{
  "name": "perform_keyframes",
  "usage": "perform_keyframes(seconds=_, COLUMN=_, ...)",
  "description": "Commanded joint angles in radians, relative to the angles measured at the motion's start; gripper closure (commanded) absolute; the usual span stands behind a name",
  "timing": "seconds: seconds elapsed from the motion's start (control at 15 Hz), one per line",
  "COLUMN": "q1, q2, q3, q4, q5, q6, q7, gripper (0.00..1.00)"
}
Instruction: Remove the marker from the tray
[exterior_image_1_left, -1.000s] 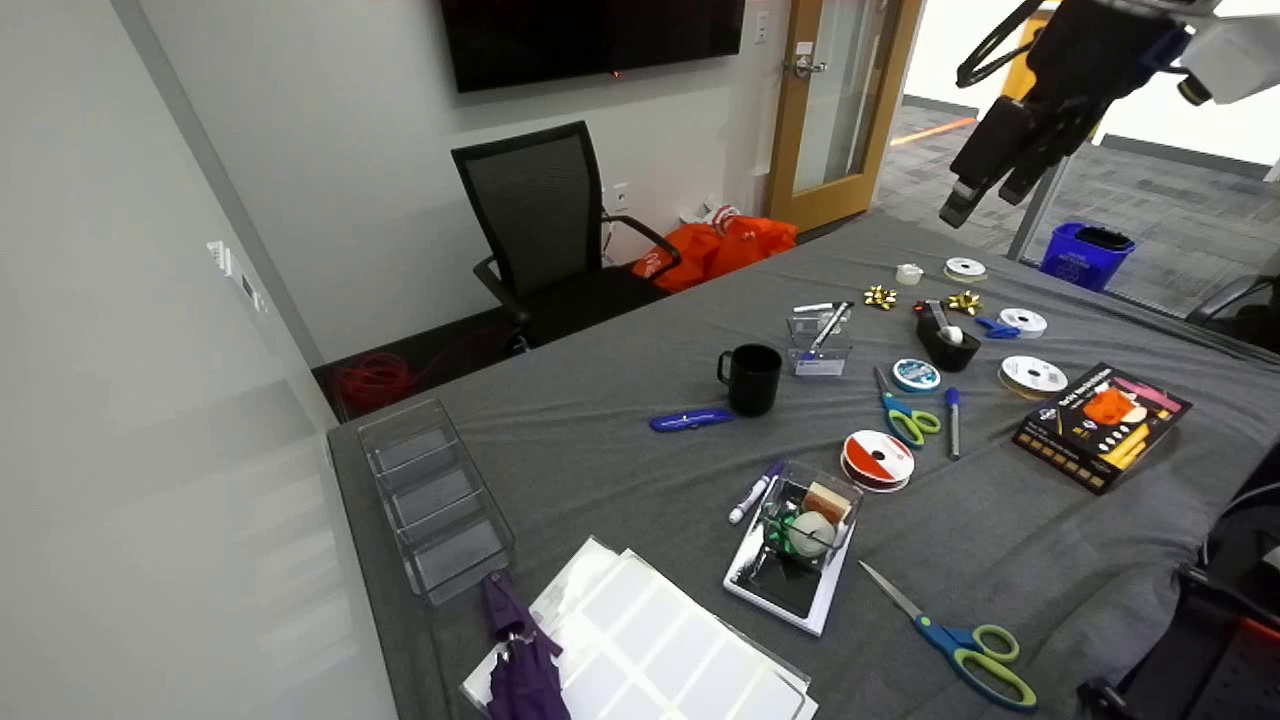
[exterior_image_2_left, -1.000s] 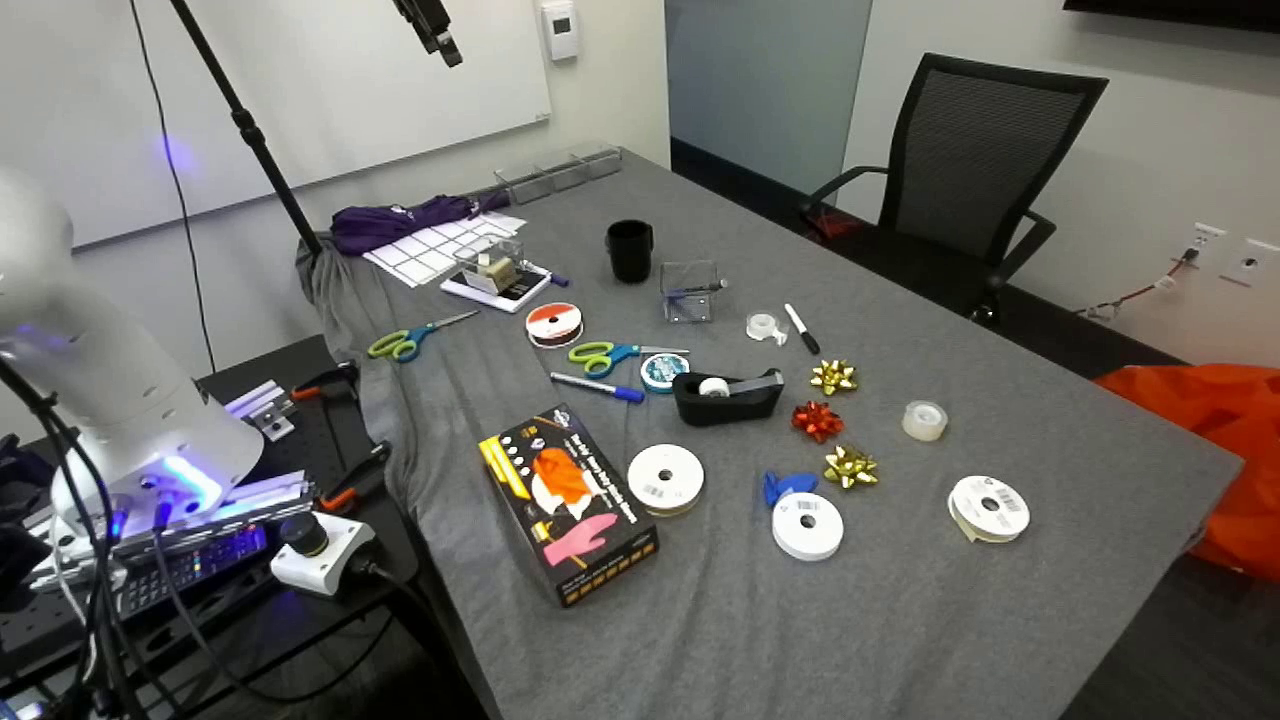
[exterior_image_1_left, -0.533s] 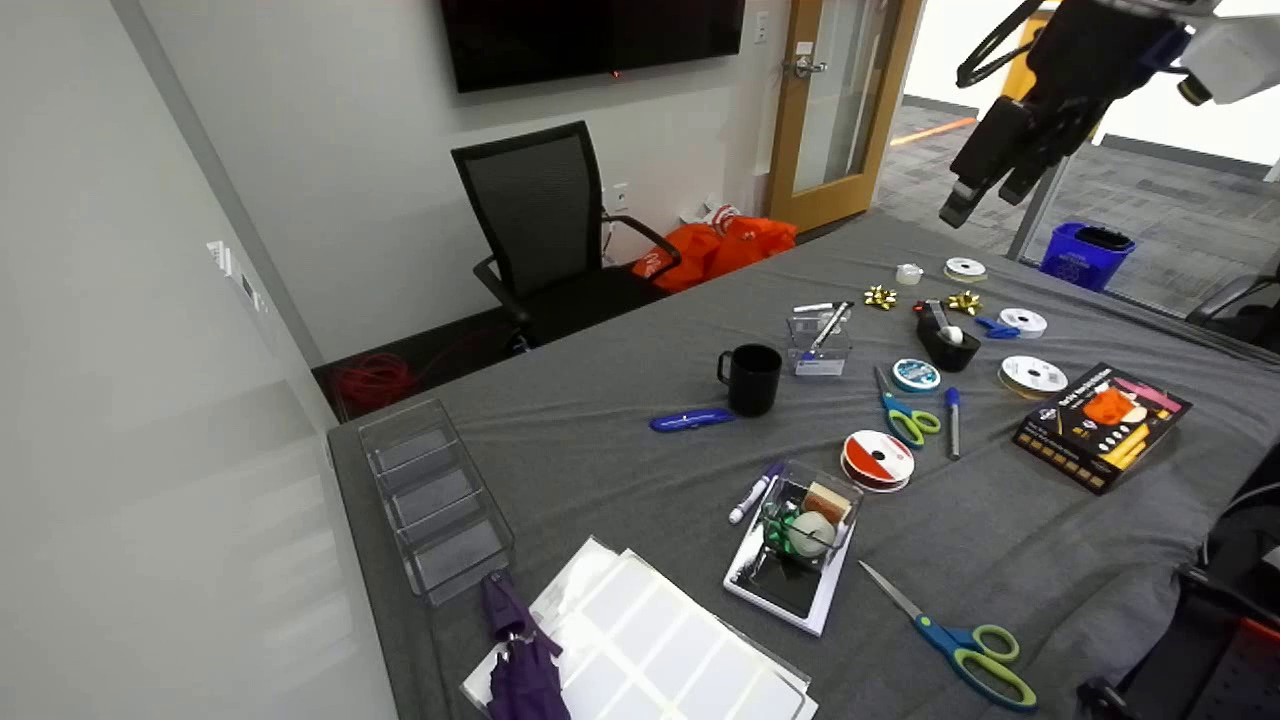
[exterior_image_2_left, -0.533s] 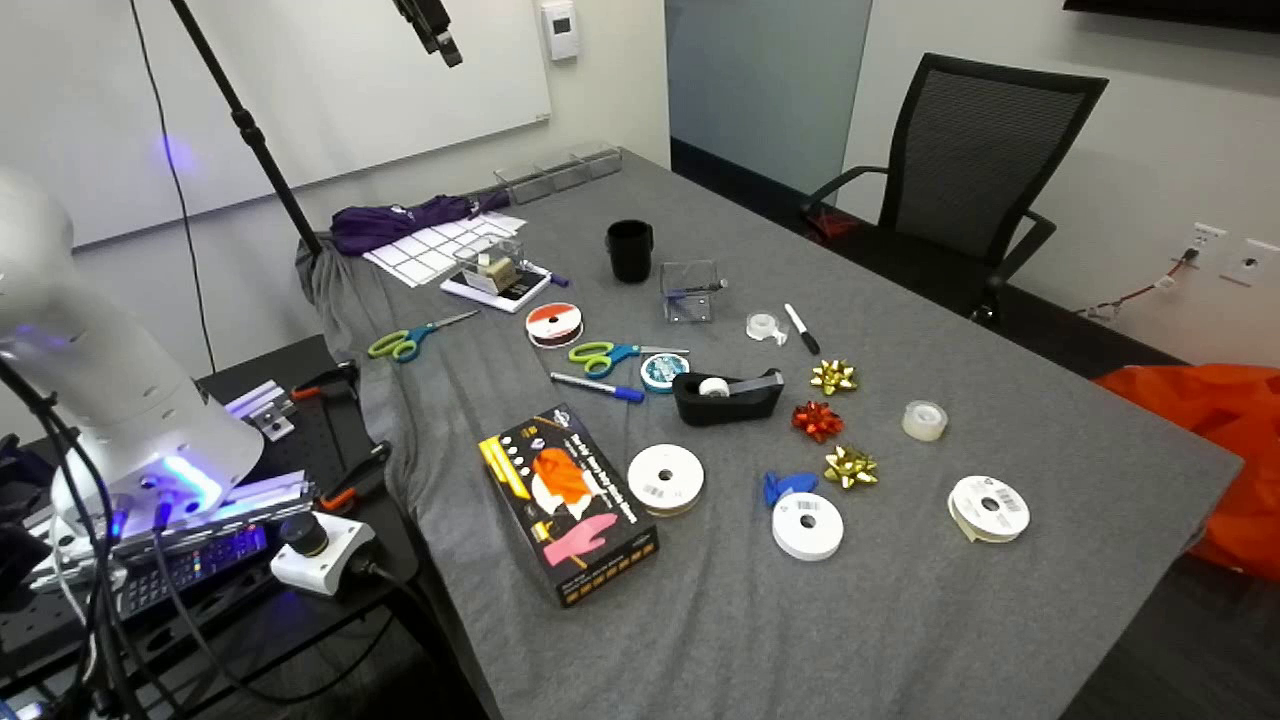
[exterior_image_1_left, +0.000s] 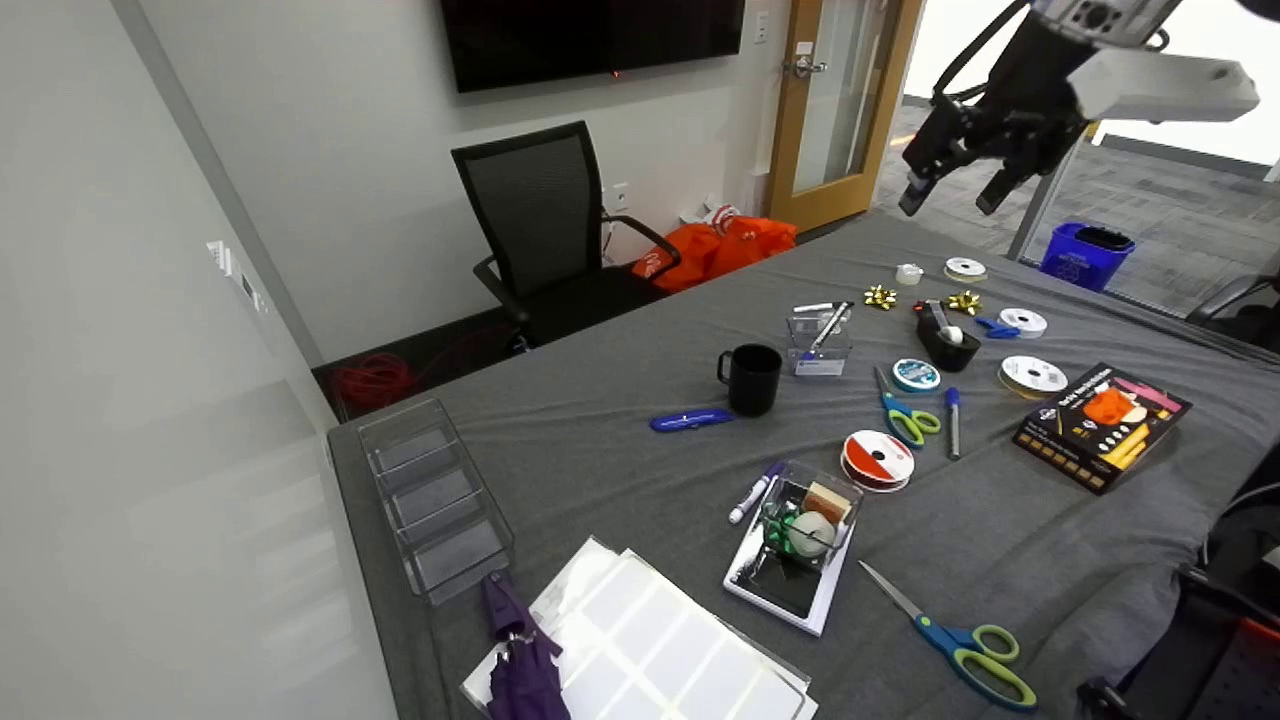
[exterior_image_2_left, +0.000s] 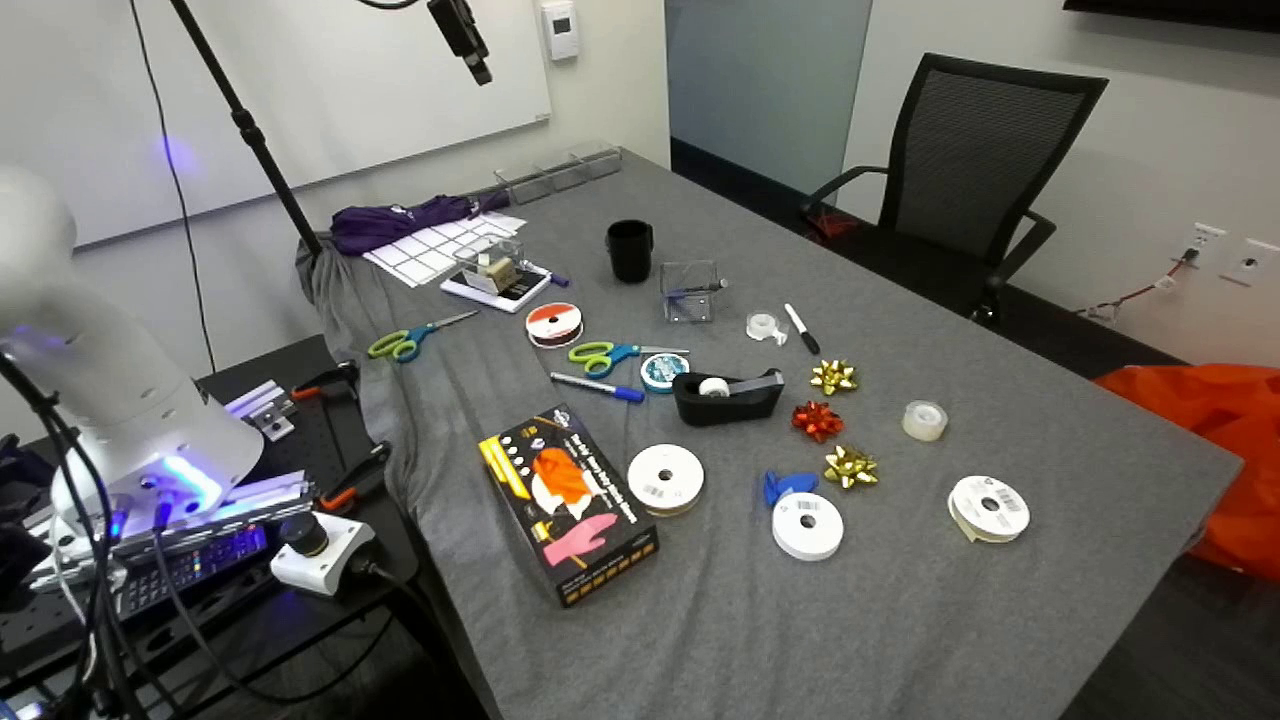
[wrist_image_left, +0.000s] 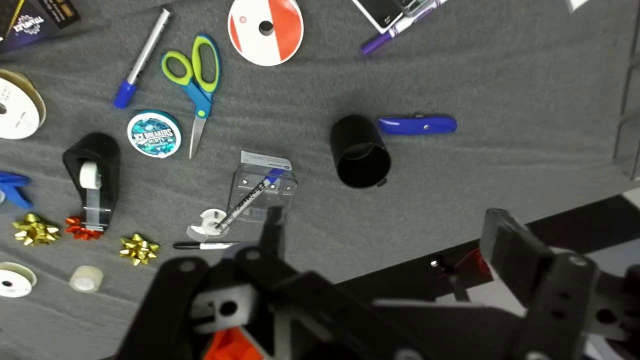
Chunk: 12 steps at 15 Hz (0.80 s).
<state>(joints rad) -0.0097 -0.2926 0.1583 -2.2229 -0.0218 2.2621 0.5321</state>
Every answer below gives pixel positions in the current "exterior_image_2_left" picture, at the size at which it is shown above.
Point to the white flat tray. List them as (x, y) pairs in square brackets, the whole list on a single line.
[(514, 290)]

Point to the blue pen marker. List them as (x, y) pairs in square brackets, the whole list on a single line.
[(599, 386)]

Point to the red gift bow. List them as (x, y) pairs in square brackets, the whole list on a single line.
[(819, 423)]

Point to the blue and green scissors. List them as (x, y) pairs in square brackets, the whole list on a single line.
[(600, 356)]

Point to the black marker with white band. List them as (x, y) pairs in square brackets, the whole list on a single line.
[(803, 331)]

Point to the black office chair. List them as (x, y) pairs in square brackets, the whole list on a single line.
[(972, 163)]

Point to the white grid patterned sheet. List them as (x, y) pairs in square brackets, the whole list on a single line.
[(442, 249)]

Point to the white wall thermostat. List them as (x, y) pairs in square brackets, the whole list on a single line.
[(563, 27)]

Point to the black tape dispenser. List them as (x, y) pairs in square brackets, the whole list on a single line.
[(726, 403)]

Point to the white wall outlet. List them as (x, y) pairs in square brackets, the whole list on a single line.
[(1204, 240)]

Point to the black cup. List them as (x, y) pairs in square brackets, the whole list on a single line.
[(631, 249)]

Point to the white wall plate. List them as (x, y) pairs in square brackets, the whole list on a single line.
[(1255, 262)]

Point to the black tripod pole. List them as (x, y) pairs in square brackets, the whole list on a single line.
[(247, 125)]

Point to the grey table cloth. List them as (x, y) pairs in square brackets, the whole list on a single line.
[(825, 603)]

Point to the clear plastic tray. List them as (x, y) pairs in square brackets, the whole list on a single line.
[(694, 272)]

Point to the blue gift bow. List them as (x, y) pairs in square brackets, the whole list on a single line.
[(784, 485)]

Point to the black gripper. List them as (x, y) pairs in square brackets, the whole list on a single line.
[(458, 27)]

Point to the purple cloth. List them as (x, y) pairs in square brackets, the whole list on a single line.
[(393, 220)]

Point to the Ice Breakers mints tin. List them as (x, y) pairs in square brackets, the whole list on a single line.
[(661, 370)]

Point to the white bottle cap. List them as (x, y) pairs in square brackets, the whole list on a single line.
[(925, 423)]

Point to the small clear tape roll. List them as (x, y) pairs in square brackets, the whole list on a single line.
[(764, 325)]

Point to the white ribbon spool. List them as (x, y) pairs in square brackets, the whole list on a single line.
[(666, 477), (806, 527), (991, 508)]

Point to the orange fabric bag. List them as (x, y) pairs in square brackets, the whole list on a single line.
[(1214, 424)]

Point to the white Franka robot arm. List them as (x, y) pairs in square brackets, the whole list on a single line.
[(121, 386)]

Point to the black wall screen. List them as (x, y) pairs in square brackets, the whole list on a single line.
[(1173, 9)]

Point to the black box with orange print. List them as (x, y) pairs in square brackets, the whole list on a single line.
[(564, 506)]

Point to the gold gift bow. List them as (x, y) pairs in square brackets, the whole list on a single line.
[(835, 379), (851, 464)]

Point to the small box on white tray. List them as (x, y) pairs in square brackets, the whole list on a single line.
[(498, 270)]

